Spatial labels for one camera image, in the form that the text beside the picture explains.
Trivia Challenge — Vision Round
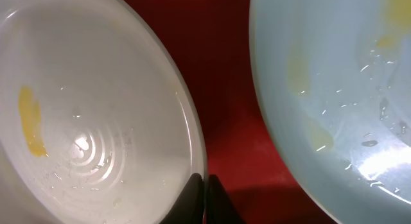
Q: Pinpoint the red plastic tray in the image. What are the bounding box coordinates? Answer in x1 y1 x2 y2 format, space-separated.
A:
124 0 331 223

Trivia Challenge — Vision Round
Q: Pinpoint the white plate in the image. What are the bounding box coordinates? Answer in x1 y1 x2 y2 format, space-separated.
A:
1 0 207 223

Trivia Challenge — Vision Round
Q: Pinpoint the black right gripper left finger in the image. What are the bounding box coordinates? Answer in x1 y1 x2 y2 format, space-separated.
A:
160 173 204 224

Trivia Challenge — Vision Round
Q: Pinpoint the light blue plate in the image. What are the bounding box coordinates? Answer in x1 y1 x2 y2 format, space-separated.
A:
249 0 410 223

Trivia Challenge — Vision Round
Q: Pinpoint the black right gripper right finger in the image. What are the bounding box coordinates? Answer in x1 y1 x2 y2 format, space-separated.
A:
205 175 245 224

